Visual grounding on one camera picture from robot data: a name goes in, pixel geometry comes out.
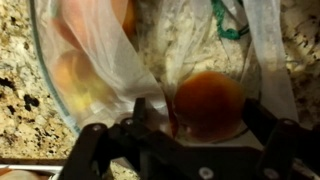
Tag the yellowish orange fruit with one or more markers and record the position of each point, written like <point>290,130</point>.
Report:
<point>76,81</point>

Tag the orange mango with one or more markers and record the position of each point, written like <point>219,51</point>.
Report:
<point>210,105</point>

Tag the pale orange fruit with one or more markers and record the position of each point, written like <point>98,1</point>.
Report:
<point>128,18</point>

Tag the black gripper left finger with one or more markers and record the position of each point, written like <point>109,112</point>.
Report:
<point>139,111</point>

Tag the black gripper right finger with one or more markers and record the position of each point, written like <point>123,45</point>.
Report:
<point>261,123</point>

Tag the clear plastic produce bag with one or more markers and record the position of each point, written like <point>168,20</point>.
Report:
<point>110,66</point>

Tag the silver metal rack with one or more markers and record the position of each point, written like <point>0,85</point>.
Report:
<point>30,167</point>

